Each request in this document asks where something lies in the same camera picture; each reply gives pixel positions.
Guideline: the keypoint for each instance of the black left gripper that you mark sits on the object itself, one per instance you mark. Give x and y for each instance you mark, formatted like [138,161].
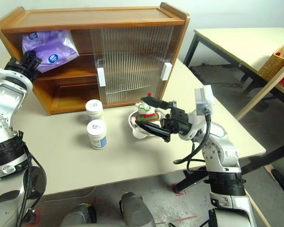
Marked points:
[16,67]

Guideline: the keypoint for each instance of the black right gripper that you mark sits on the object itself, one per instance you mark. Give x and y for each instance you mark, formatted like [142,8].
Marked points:
[177,120]

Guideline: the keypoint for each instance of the purple package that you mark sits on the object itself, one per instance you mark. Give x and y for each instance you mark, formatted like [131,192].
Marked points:
[54,45]

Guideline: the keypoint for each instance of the white bottle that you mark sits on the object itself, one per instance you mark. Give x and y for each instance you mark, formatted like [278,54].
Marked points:
[94,111]
[97,134]

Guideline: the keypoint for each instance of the ribbed clear sliding door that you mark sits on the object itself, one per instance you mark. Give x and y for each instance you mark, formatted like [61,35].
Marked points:
[101,78]
[165,71]

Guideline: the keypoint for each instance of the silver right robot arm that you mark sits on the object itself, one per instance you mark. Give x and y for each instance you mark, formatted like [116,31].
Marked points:
[222,151]

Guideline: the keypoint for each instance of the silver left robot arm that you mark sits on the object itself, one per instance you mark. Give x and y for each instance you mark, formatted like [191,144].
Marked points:
[4,123]

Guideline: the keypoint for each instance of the wooden cabinet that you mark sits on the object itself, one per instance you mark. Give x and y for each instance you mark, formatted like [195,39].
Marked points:
[85,16]

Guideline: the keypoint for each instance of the white bowl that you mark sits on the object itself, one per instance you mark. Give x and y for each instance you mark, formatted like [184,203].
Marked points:
[138,133]

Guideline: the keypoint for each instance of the grey rounded shape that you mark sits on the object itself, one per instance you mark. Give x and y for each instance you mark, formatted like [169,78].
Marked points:
[135,210]
[78,217]

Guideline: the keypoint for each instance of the beige table with black legs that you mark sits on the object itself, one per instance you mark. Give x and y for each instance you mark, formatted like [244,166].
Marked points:
[227,40]

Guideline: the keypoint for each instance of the light wooden beam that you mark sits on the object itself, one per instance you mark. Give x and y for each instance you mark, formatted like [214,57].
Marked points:
[262,94]

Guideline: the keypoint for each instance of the wicker basket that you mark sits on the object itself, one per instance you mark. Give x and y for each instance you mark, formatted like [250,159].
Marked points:
[274,63]

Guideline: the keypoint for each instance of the thin wooden stick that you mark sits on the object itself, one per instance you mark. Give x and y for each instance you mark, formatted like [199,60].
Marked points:
[258,208]

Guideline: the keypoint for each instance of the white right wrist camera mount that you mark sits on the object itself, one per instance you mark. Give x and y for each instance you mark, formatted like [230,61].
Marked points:
[208,94]

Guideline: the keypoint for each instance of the black work table frame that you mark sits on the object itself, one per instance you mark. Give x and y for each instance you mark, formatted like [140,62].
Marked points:
[262,160]

